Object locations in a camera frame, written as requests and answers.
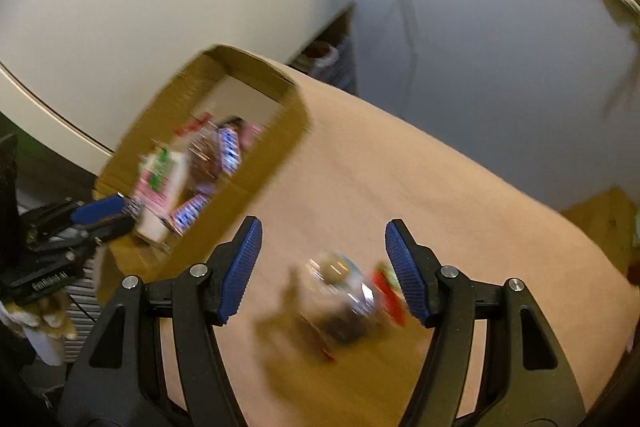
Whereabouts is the cardboard box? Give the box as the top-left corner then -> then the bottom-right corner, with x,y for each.
91,44 -> 312,303

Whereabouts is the clear packet of brown snacks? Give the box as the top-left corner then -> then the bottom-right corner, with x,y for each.
175,112 -> 226,195

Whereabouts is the clear round snack packet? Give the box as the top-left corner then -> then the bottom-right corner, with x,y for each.
300,252 -> 381,344

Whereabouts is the brown cardboard carton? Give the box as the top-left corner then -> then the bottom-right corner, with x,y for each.
560,189 -> 640,270

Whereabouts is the pink snack packet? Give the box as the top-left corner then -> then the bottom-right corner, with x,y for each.
234,117 -> 266,152

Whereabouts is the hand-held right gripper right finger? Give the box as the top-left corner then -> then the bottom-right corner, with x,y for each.
384,218 -> 588,427

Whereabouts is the white pink-print packet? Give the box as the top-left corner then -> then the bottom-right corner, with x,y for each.
131,146 -> 190,245

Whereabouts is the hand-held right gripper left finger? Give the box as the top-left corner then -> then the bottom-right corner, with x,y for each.
57,216 -> 263,427

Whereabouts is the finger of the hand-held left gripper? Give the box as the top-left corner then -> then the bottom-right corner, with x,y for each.
27,214 -> 137,255
20,193 -> 127,230

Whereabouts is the red green snack packet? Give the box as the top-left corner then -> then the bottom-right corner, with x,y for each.
370,262 -> 411,328

